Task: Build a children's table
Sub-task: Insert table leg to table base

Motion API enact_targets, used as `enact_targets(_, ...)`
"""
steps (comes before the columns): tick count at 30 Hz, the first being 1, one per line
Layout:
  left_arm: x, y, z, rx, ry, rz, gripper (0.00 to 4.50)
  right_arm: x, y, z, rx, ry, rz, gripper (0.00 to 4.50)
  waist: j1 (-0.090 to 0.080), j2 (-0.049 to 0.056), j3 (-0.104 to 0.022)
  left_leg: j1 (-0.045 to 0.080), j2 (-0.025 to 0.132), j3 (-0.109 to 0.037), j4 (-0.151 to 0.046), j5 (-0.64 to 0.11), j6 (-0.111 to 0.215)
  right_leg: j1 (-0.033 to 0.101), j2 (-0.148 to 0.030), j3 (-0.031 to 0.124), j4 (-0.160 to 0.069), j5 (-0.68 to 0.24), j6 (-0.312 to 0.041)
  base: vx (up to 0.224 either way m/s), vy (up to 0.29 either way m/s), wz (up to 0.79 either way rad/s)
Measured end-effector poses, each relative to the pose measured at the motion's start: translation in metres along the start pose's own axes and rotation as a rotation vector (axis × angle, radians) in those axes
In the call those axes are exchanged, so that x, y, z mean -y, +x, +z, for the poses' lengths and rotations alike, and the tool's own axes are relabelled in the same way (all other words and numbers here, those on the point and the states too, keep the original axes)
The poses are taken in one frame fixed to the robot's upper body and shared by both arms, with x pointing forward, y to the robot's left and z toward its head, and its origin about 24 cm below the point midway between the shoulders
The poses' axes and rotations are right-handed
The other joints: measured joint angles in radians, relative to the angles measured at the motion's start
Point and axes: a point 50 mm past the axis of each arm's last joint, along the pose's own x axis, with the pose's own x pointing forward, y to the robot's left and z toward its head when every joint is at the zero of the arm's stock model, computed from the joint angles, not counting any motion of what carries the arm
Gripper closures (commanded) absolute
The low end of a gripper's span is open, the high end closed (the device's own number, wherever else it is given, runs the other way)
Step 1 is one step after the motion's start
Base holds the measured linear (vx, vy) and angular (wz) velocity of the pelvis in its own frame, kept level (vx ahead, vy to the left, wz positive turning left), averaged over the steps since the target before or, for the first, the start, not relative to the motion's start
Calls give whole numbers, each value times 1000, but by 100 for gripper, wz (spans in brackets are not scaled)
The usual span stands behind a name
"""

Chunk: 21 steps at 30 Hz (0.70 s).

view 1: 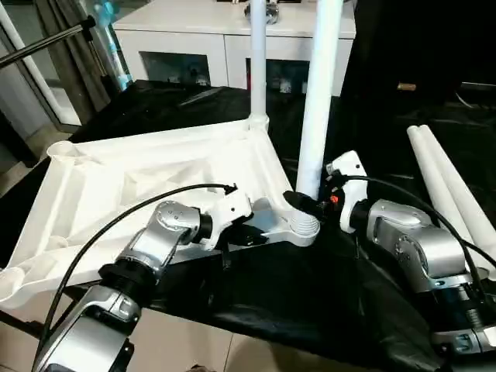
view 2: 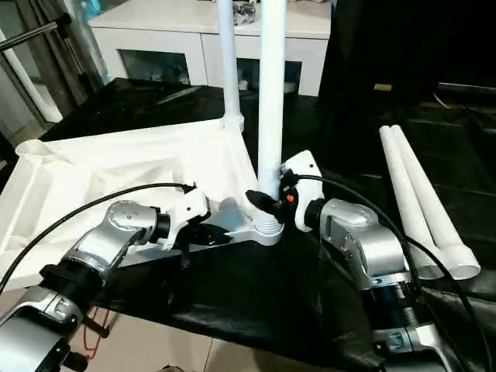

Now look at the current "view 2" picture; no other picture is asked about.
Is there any white plastic table leg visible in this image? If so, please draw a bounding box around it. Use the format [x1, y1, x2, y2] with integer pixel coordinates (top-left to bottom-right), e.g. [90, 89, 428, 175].
[388, 124, 482, 281]
[377, 126, 446, 280]
[215, 0, 246, 133]
[253, 0, 291, 248]

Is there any white plastic table top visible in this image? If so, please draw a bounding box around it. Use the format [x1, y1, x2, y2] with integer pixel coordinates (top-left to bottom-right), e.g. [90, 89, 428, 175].
[0, 115, 287, 292]

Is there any black plastic mat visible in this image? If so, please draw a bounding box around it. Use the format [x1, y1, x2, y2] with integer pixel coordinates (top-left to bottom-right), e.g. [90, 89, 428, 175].
[0, 76, 496, 372]

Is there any white sideboard cabinet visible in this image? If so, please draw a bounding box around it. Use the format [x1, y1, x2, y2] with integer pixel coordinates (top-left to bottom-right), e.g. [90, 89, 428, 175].
[88, 0, 333, 97]

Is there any clear bag of dark items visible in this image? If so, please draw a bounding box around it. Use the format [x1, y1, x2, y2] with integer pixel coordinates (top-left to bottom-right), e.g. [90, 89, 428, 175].
[232, 0, 259, 25]

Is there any white round pipe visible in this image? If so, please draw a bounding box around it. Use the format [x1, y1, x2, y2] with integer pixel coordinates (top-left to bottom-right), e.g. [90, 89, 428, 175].
[0, 30, 65, 123]

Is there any grey brown curtain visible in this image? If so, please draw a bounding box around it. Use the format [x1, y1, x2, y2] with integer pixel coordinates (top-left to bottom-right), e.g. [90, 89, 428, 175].
[22, 0, 105, 98]

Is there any grey metal pole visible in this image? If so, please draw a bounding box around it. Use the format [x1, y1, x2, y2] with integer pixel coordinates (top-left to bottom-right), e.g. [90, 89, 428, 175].
[0, 13, 73, 53]

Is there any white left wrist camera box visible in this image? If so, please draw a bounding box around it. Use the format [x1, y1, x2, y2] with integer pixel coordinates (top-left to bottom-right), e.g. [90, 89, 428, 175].
[161, 181, 213, 252]

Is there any red floor cable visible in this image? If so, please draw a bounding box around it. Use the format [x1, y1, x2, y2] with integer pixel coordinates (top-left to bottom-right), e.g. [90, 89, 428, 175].
[79, 309, 110, 360]

